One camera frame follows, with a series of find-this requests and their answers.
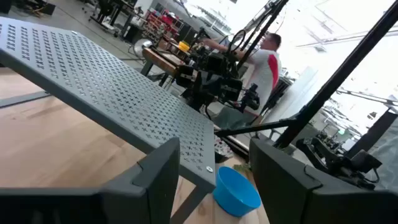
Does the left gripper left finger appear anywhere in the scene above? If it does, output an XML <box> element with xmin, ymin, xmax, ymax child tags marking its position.
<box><xmin>0</xmin><ymin>137</ymin><xmax>182</xmax><ymax>224</ymax></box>

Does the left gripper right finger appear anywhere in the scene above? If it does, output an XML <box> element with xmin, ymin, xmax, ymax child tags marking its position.
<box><xmin>249</xmin><ymin>138</ymin><xmax>398</xmax><ymax>224</ymax></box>

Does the blue plastic mini bowl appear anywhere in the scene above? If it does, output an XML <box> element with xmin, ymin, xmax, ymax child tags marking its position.
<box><xmin>212</xmin><ymin>166</ymin><xmax>262</xmax><ymax>218</ymax></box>

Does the floral patterned mini bowl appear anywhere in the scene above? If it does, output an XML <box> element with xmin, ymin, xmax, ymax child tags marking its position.
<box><xmin>214</xmin><ymin>134</ymin><xmax>236</xmax><ymax>163</ymax></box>

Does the wooden workbench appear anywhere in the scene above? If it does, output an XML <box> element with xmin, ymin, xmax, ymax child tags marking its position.
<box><xmin>140</xmin><ymin>46</ymin><xmax>189</xmax><ymax>88</ymax></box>

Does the person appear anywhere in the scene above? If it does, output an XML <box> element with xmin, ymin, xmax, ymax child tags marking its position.
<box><xmin>201</xmin><ymin>30</ymin><xmax>284</xmax><ymax>125</ymax></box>

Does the silver round fan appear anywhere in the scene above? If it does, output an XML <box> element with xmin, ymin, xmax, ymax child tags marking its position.
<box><xmin>133</xmin><ymin>37</ymin><xmax>154</xmax><ymax>59</ymax></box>

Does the red storage rack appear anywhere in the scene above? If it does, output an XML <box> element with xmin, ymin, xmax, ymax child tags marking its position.
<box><xmin>144</xmin><ymin>9</ymin><xmax>185</xmax><ymax>40</ymax></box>

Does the grey perforated metal riser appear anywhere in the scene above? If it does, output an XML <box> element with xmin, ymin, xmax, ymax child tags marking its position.
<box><xmin>0</xmin><ymin>16</ymin><xmax>218</xmax><ymax>224</ymax></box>

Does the black articulated mount with cable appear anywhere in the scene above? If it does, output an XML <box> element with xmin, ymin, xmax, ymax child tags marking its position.
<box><xmin>295</xmin><ymin>136</ymin><xmax>384</xmax><ymax>191</ymax></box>

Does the black aluminium table frame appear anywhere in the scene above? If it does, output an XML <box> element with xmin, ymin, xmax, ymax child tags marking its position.
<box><xmin>213</xmin><ymin>0</ymin><xmax>398</xmax><ymax>162</ymax></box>

